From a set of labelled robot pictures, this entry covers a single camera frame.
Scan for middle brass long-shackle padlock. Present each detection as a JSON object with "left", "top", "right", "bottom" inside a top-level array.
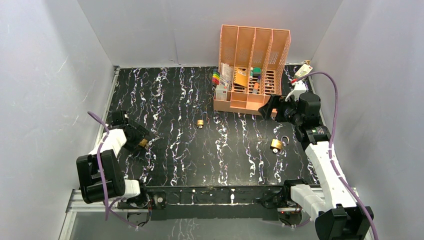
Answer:
[{"left": 196, "top": 111, "right": 208, "bottom": 129}]

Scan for brass padlock with keys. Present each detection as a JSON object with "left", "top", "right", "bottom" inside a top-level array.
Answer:
[{"left": 138, "top": 138, "right": 150, "bottom": 151}]

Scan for orange booklet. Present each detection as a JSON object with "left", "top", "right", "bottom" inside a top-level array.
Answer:
[{"left": 233, "top": 67, "right": 248, "bottom": 88}]

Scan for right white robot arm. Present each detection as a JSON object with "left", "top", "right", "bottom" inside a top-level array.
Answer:
[{"left": 258, "top": 92, "right": 374, "bottom": 240}]

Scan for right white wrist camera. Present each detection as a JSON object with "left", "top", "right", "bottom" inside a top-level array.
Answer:
[{"left": 284, "top": 80, "right": 308, "bottom": 102}]

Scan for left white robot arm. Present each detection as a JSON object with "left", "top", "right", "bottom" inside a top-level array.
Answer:
[{"left": 76, "top": 110, "right": 151, "bottom": 208}]

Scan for white card boxes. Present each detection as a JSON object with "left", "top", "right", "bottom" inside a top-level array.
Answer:
[{"left": 215, "top": 63, "right": 234, "bottom": 101}]

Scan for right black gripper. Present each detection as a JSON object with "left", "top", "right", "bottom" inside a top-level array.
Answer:
[{"left": 258, "top": 94, "right": 303, "bottom": 127}]

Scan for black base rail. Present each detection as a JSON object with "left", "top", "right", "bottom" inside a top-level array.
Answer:
[{"left": 146, "top": 185, "right": 296, "bottom": 221}]

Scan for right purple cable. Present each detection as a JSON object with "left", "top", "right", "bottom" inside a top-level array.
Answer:
[{"left": 298, "top": 71, "right": 380, "bottom": 240}]

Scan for right brass padlock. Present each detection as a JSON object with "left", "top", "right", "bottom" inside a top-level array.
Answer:
[{"left": 269, "top": 136, "right": 290, "bottom": 154}]

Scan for orange plastic file organizer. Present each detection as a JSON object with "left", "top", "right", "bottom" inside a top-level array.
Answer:
[{"left": 213, "top": 24, "right": 291, "bottom": 115}]

